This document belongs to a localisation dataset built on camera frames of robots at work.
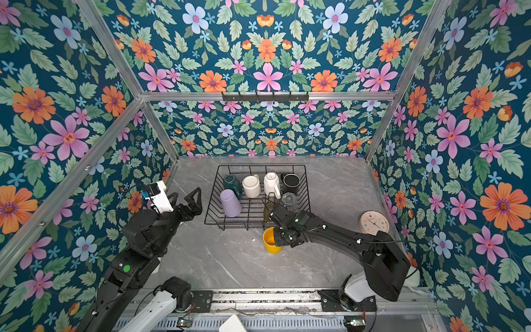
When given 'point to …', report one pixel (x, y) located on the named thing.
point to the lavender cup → (231, 205)
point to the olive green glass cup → (269, 207)
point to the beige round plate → (373, 221)
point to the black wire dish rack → (243, 195)
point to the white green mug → (230, 182)
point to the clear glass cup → (289, 200)
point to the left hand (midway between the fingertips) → (190, 187)
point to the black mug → (290, 183)
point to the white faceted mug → (272, 184)
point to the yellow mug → (268, 238)
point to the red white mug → (252, 186)
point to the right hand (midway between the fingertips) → (278, 239)
